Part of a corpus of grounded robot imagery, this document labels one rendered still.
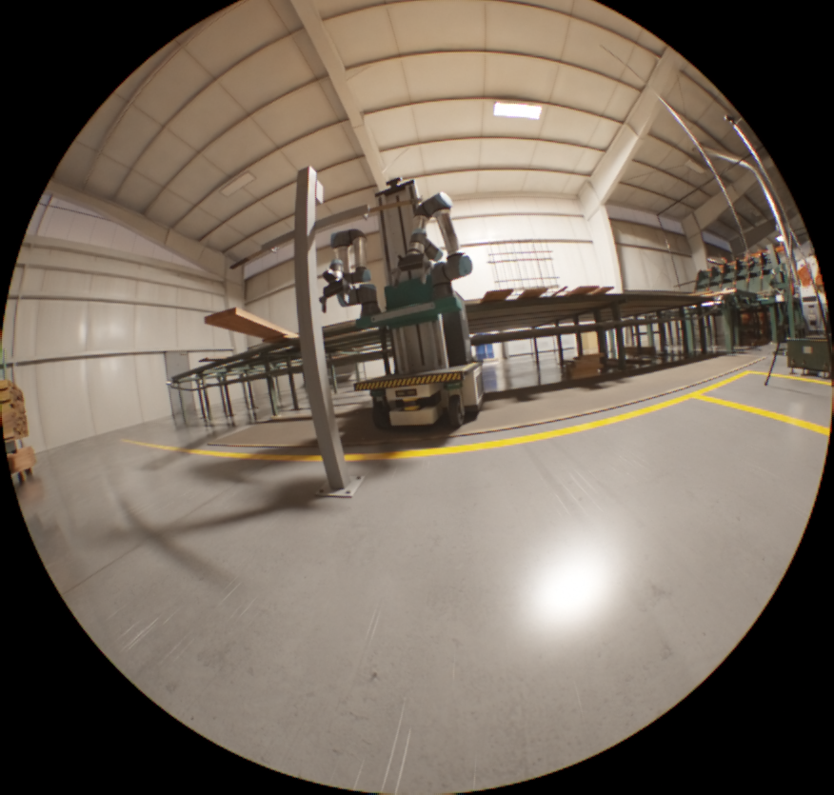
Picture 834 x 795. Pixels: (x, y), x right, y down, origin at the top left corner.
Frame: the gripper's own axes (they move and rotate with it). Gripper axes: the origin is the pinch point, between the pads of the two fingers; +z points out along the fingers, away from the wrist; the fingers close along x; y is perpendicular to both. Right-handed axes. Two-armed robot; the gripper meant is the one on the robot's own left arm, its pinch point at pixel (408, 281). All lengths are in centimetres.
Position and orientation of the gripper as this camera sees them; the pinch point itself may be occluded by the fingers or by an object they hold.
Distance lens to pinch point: 108.1
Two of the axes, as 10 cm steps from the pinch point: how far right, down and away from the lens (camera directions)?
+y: -4.5, -2.7, -8.5
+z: -1.6, 9.6, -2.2
